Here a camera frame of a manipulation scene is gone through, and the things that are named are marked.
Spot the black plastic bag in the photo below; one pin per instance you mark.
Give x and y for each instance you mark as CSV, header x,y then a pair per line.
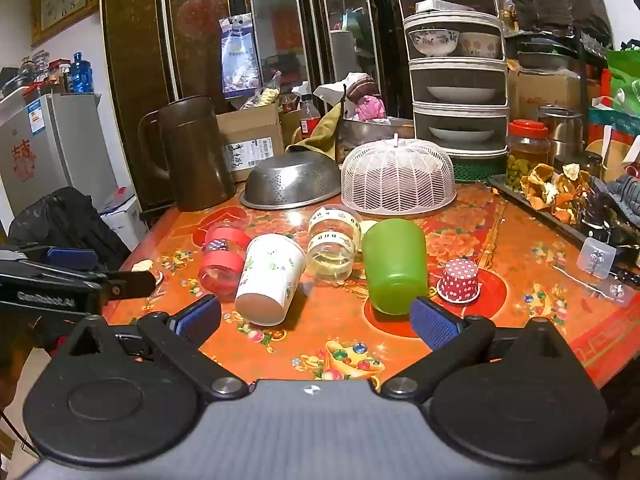
x,y
65,220

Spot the pink cloth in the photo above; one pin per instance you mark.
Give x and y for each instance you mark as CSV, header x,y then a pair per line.
x,y
371,107

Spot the olive cloth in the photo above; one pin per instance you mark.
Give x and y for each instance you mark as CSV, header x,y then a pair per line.
x,y
322,132

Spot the floral bowl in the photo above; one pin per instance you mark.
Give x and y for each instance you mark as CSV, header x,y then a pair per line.
x,y
480,45

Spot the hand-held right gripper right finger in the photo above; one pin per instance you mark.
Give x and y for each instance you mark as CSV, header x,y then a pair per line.
x,y
433,323

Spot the red polka-dot paper cup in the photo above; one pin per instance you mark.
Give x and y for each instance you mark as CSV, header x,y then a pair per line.
x,y
460,280

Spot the hanging plastic package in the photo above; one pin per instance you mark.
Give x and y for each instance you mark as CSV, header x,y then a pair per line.
x,y
240,55

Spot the red-lidded pickle jar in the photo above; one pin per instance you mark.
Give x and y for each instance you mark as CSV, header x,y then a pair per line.
x,y
527,152

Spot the steel basin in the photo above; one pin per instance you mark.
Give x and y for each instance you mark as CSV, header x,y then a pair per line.
x,y
372,132

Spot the steel colander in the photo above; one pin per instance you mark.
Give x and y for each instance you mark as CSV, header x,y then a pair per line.
x,y
290,180

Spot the blue patterned bowl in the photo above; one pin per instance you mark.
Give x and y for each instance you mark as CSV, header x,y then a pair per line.
x,y
433,42

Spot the dried orange peels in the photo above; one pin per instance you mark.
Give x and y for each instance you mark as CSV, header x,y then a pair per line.
x,y
545,187

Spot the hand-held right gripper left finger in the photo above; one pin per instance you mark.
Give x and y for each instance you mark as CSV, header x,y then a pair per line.
x,y
196,318

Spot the white plate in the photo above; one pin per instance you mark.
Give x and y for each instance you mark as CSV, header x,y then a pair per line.
x,y
460,94
462,134

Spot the white paper cup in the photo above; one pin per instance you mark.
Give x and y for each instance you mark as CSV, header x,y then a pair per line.
x,y
270,275

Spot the green plastic basket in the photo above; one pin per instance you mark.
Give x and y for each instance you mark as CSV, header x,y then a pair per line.
x,y
480,170

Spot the blue plastic bottle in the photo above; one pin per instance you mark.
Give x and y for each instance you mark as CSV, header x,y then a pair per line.
x,y
82,75

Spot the grey tiered dish rack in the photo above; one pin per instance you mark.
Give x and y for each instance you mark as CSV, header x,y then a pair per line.
x,y
502,80

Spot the grey refrigerator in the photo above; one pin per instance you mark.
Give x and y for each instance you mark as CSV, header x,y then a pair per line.
x,y
55,150

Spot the clear glass cup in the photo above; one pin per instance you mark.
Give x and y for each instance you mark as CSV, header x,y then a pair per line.
x,y
332,245

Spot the red-lidded dark jar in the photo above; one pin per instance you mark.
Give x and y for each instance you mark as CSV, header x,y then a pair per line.
x,y
56,74

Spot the green shopping bag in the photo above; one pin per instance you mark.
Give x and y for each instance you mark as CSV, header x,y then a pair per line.
x,y
622,72

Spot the white carton box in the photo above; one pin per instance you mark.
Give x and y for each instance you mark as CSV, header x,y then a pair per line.
x,y
125,220

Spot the cardboard box with label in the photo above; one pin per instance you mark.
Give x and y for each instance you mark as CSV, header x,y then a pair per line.
x,y
250,132

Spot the grey knitted cloth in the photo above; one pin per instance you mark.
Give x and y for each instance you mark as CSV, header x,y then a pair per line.
x,y
627,195

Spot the large brown cardboard box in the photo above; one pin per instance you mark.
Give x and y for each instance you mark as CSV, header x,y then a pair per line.
x,y
550,92

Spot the dark tray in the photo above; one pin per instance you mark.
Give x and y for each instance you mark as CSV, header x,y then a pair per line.
x,y
510,191

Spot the cola bottle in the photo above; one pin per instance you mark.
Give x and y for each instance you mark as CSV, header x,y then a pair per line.
x,y
309,117

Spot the brown plastic pitcher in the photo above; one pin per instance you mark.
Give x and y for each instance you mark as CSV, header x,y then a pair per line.
x,y
195,155

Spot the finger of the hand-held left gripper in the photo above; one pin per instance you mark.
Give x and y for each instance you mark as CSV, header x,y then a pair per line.
x,y
70,258
127,285

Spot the white mesh food cover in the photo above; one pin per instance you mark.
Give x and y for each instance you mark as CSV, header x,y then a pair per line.
x,y
397,177

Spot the red striped glass cup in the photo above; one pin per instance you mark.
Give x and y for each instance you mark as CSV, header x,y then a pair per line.
x,y
222,260

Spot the green plastic cup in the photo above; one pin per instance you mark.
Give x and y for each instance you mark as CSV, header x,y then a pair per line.
x,y
395,265

